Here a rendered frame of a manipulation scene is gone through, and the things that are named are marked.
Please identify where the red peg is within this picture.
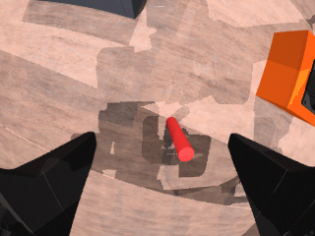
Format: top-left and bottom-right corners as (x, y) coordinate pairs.
(165, 117), (194, 161)

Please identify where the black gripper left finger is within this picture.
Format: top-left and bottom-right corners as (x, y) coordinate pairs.
(0, 131), (97, 236)

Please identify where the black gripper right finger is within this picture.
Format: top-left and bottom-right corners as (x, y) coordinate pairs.
(227, 134), (315, 236)

